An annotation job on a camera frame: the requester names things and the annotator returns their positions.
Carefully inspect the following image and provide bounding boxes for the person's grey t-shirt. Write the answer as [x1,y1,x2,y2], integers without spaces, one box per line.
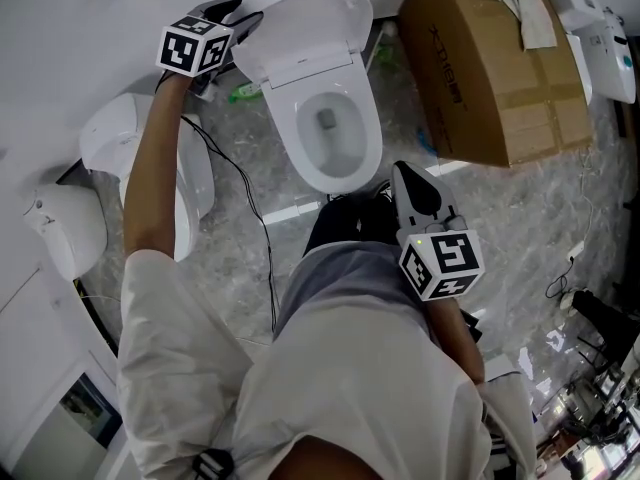
[273,241,434,343]

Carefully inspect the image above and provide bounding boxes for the green plastic bottle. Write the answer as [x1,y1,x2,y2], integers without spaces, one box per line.
[228,82,265,105]

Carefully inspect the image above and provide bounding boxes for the person's right forearm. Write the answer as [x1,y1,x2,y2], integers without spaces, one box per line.
[428,293,487,385]

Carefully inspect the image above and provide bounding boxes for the white egg-shaped toilet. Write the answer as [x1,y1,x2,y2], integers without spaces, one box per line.
[22,180,109,283]

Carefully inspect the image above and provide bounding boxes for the white toilet with tank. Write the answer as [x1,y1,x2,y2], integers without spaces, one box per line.
[78,92,217,263]

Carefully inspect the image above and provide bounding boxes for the black white striped strap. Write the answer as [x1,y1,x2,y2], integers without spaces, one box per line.
[487,434,512,470]

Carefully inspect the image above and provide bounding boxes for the large cardboard box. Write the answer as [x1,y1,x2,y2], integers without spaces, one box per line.
[397,0,595,169]

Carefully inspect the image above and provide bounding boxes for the person's left forearm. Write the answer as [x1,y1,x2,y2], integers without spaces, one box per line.
[122,71,197,260]

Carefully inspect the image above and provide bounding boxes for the teal plastic strap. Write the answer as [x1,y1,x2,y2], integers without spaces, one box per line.
[417,127,441,159]

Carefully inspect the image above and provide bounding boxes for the black office chair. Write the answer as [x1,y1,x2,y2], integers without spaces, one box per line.
[558,289,640,369]

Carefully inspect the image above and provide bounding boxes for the framed picture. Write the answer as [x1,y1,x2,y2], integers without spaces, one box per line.
[58,371,123,450]

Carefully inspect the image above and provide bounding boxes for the white tankless toilet bowl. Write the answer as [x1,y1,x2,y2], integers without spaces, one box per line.
[259,42,385,196]

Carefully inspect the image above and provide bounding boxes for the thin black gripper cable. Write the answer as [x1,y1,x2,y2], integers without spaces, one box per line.
[180,114,280,335]

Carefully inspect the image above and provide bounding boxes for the white power cable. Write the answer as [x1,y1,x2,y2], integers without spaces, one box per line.
[578,147,597,249]

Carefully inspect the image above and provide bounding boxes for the white toilet with teal label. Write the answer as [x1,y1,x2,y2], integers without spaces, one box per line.
[564,7,639,105]

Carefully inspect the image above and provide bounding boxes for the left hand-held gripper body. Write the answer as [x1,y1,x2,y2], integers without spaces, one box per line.
[155,6,236,101]

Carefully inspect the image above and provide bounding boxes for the black coiled cable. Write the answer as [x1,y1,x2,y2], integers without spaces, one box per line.
[544,267,577,300]

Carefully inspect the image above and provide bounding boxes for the beige cloth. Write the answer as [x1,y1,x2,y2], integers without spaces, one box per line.
[502,0,559,52]

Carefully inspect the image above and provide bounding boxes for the cluttered equipment table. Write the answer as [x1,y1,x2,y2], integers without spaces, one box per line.
[537,362,640,480]

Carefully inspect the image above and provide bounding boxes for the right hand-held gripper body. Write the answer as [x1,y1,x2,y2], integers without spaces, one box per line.
[396,214,487,304]

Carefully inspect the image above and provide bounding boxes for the person's head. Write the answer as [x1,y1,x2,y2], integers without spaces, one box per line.
[287,433,389,480]

